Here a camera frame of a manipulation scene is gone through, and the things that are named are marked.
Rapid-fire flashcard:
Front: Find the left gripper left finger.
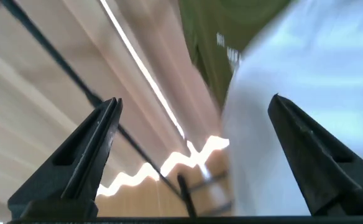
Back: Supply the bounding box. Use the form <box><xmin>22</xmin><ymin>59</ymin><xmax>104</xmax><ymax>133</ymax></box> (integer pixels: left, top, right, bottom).
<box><xmin>7</xmin><ymin>96</ymin><xmax>124</xmax><ymax>219</ymax></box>

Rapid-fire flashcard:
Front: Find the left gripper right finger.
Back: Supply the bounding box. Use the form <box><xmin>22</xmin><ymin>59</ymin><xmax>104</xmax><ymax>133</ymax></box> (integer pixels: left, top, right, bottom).
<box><xmin>267</xmin><ymin>94</ymin><xmax>363</xmax><ymax>218</ymax></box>

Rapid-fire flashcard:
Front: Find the pale blue garment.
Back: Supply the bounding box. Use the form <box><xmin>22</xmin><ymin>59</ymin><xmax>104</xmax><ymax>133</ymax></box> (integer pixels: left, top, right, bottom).
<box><xmin>221</xmin><ymin>0</ymin><xmax>363</xmax><ymax>217</ymax></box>

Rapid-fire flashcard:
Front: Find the green long-sleeved shirt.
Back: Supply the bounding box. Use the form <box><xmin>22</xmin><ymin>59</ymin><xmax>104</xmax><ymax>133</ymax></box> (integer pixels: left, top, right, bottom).
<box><xmin>177</xmin><ymin>0</ymin><xmax>294</xmax><ymax>110</ymax></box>

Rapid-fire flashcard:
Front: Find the black clothes rack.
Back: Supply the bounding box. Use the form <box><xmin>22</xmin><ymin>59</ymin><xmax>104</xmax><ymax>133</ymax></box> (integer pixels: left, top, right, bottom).
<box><xmin>0</xmin><ymin>0</ymin><xmax>234</xmax><ymax>218</ymax></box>

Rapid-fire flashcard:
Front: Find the beige curtain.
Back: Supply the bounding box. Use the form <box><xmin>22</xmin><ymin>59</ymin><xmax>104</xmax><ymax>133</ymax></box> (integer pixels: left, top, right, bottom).
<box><xmin>0</xmin><ymin>0</ymin><xmax>229</xmax><ymax>223</ymax></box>

